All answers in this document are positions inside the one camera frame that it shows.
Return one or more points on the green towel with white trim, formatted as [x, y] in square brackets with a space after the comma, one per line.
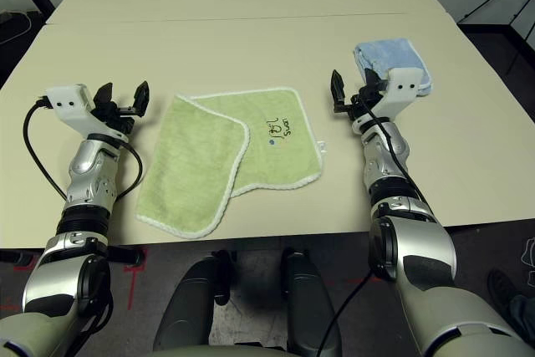
[188, 164]

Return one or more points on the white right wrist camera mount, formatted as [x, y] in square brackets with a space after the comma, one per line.
[403, 85]

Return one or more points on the grey right robot leg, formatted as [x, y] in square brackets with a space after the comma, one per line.
[309, 302]

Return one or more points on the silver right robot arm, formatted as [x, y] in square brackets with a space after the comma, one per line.
[418, 248]

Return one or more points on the grey robot leg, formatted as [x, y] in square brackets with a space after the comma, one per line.
[309, 302]
[184, 302]

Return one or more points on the bystander blue jeans leg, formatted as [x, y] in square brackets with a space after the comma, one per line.
[524, 311]

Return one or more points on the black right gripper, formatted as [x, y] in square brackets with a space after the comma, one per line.
[363, 104]

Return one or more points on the bystander dark shoe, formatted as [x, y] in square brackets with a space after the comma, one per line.
[501, 286]

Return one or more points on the grey left robot leg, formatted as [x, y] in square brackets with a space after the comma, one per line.
[184, 302]

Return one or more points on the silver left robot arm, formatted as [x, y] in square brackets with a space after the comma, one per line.
[90, 173]

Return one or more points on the black metal rack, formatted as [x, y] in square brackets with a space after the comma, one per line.
[480, 26]

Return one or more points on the red floor tape cross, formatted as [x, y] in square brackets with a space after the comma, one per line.
[132, 277]

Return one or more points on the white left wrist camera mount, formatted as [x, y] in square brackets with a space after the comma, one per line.
[67, 102]

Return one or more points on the beige robot torso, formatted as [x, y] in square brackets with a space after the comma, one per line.
[234, 352]

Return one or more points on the folded light blue towel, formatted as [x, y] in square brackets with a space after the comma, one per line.
[388, 54]

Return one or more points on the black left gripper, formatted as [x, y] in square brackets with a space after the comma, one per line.
[110, 116]

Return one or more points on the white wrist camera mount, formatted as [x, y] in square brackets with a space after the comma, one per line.
[67, 102]
[403, 85]

